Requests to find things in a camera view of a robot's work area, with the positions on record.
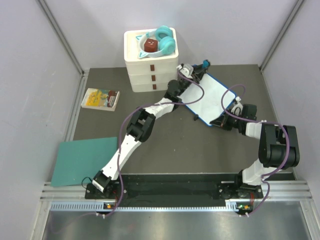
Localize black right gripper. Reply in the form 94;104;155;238
210;109;244;132

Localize blue heart-shaped eraser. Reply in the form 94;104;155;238
202;59;210;68

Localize blue-framed whiteboard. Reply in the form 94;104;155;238
180;73;237;127

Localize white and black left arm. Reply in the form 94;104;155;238
85;60;210;199

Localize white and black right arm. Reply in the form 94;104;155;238
210;103;300;199

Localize white stacked drawer box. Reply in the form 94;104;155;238
124;27;179;93

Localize teal cat-ear headphones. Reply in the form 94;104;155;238
135;25;176;59

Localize dark red cube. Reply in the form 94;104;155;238
143;38;158;53

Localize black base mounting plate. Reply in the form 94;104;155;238
84;173;264;200

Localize yellow illustrated book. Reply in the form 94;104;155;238
81;88;120;112

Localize teal green mat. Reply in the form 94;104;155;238
51;137;118;187

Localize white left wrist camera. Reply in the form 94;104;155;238
176;63;194;78

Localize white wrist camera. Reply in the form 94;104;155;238
176;63;194;78
231;96;243;117

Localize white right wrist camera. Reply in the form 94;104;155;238
231;96;243;117

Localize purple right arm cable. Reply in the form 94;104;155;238
221;84;291;217

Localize perforated cable duct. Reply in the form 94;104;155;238
50;201;253;212

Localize aluminium front rail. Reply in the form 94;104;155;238
40;180;313;202

